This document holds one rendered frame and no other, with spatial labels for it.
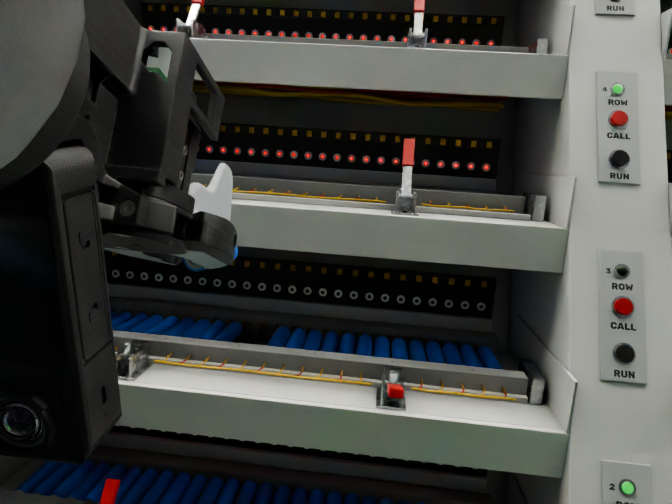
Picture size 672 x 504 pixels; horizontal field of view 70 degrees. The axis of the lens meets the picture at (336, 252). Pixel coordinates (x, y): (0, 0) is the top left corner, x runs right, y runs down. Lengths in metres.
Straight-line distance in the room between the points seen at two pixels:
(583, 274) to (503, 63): 0.24
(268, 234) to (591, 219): 0.32
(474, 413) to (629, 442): 0.13
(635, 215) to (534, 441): 0.24
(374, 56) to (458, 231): 0.22
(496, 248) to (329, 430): 0.24
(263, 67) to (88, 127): 0.42
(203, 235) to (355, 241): 0.30
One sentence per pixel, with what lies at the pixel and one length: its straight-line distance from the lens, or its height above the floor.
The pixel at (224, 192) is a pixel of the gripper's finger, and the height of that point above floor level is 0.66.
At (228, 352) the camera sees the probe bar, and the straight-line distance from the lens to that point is 0.53.
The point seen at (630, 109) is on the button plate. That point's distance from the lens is 0.59.
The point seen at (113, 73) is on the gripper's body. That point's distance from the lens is 0.20.
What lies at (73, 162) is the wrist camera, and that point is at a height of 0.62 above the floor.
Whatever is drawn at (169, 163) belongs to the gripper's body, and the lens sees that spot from 0.20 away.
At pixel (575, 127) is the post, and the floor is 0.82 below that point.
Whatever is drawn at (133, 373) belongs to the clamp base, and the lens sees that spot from 0.53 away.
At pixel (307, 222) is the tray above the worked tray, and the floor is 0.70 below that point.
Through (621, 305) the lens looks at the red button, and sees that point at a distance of 0.52.
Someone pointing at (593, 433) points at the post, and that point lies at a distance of 0.51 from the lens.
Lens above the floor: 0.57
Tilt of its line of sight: 12 degrees up
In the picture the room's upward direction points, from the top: 6 degrees clockwise
